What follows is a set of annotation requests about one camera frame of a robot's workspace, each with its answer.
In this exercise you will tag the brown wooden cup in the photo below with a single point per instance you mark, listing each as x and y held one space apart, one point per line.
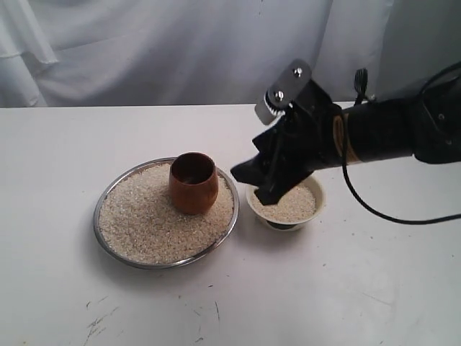
193 183

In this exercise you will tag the cream ceramic rice bowl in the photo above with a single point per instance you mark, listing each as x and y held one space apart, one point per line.
299 206

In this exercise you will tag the white backdrop curtain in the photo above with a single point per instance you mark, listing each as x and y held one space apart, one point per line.
120 53

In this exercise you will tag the round steel rice tray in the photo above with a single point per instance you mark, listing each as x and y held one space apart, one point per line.
135 222

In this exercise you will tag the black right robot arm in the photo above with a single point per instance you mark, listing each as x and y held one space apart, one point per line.
424 124

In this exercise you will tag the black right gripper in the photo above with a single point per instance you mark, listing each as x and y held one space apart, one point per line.
293 148

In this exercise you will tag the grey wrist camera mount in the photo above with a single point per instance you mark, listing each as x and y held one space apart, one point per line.
286 88

